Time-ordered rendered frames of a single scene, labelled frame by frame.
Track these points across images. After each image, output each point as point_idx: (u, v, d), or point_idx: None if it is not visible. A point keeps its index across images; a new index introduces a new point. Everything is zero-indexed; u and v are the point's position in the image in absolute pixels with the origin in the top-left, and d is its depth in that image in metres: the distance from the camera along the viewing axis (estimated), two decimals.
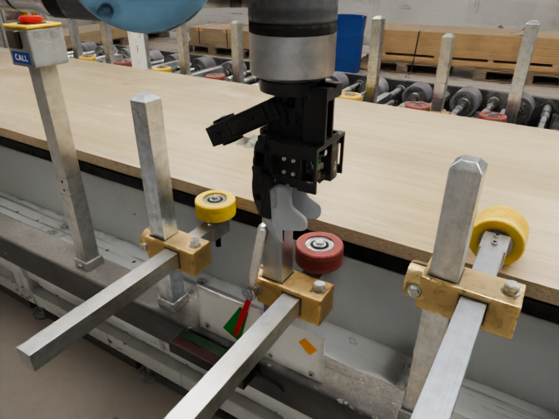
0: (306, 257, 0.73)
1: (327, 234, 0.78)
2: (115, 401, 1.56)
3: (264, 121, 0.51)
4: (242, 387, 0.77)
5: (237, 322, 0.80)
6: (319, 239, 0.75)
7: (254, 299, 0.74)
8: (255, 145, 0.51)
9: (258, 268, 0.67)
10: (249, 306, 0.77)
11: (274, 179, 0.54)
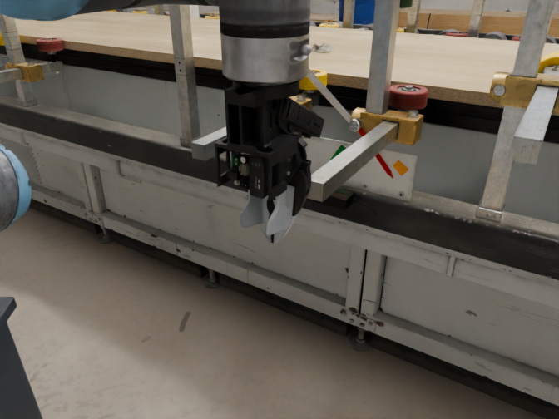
0: (400, 95, 0.92)
1: (413, 85, 0.97)
2: (185, 300, 1.74)
3: None
4: (344, 208, 0.96)
5: (379, 161, 0.94)
6: (408, 86, 0.94)
7: (360, 125, 0.92)
8: None
9: (328, 91, 0.90)
10: None
11: None
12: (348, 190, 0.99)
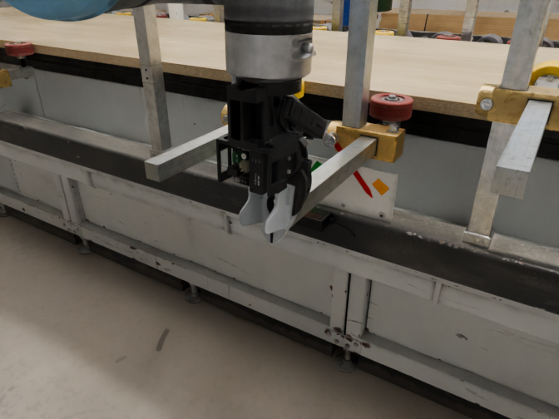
0: (383, 105, 0.85)
1: (397, 94, 0.90)
2: (164, 316, 1.66)
3: None
4: (320, 229, 0.88)
5: (358, 179, 0.86)
6: (392, 95, 0.87)
7: (336, 140, 0.84)
8: None
9: None
10: None
11: None
12: (324, 210, 0.91)
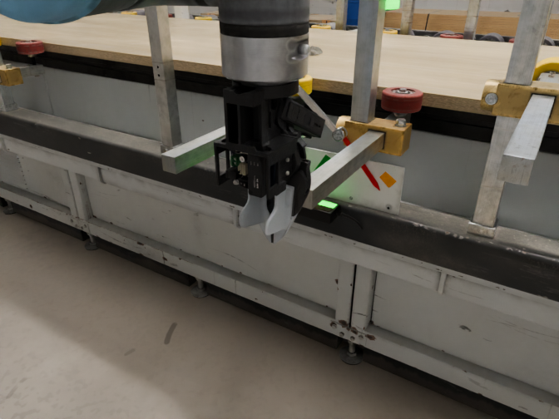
0: (394, 98, 0.89)
1: (407, 87, 0.94)
2: (171, 311, 1.69)
3: None
4: (329, 221, 0.91)
5: (365, 173, 0.88)
6: (403, 88, 0.92)
7: (344, 134, 0.86)
8: None
9: (310, 99, 0.85)
10: None
11: None
12: (333, 203, 0.93)
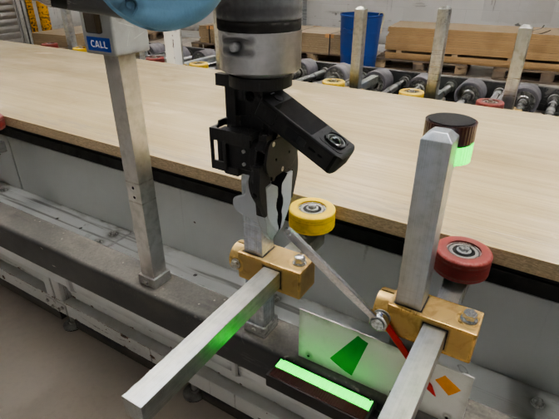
0: (455, 265, 0.64)
1: (467, 239, 0.69)
2: None
3: None
4: None
5: None
6: (464, 245, 0.67)
7: (388, 323, 0.61)
8: None
9: (340, 279, 0.60)
10: (399, 339, 0.63)
11: None
12: (367, 399, 0.68)
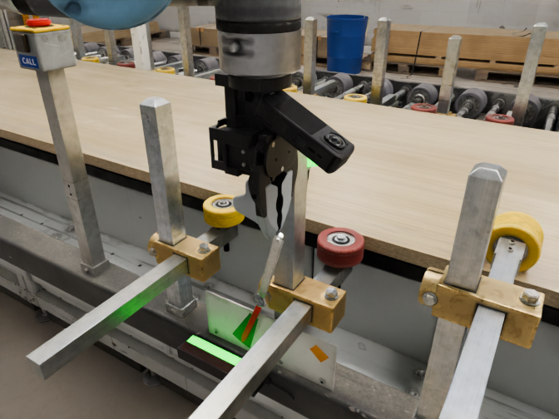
0: (328, 252, 0.75)
1: (348, 229, 0.80)
2: (119, 404, 1.55)
3: None
4: (253, 395, 0.76)
5: (246, 327, 0.79)
6: (341, 234, 0.78)
7: (264, 306, 0.73)
8: None
9: (271, 276, 0.66)
10: (259, 312, 0.76)
11: None
12: None
